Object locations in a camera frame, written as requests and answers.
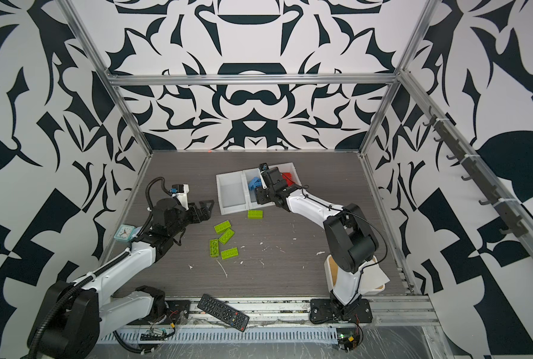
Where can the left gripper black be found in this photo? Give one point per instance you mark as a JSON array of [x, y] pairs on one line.
[[198, 218]]

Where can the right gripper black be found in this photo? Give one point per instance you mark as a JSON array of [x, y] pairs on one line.
[[259, 196]]

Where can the red arch lego piece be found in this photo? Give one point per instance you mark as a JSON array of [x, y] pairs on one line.
[[288, 178]]

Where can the blue lego brick large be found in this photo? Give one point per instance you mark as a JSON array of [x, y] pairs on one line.
[[254, 183]]

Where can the green lego brick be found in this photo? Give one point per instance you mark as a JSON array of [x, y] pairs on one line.
[[214, 248], [222, 227], [229, 253], [226, 236], [255, 214]]

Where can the green lego brick bottom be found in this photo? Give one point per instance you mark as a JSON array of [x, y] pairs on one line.
[[229, 253]]

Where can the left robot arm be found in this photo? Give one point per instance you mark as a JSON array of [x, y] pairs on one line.
[[75, 315]]

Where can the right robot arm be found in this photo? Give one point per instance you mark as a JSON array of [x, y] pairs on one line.
[[352, 268]]

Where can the white three-compartment bin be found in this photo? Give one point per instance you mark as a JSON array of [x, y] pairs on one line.
[[233, 192]]

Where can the small teal alarm clock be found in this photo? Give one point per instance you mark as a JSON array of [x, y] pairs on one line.
[[124, 233]]

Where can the black remote control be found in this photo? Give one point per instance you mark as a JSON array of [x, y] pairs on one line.
[[223, 312]]

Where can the green circuit board left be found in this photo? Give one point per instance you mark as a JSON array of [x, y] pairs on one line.
[[157, 334]]

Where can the green circuit board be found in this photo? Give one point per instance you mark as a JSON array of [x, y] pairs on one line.
[[157, 334], [349, 340]]

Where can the green circuit board right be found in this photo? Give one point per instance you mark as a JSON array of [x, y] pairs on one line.
[[349, 340]]

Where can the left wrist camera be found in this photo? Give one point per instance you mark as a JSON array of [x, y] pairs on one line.
[[180, 192]]

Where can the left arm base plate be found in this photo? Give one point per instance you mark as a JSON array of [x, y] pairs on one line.
[[177, 312]]

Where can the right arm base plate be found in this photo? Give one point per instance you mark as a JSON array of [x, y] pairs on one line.
[[332, 311]]

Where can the white cable duct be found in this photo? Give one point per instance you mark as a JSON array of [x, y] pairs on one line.
[[224, 335]]

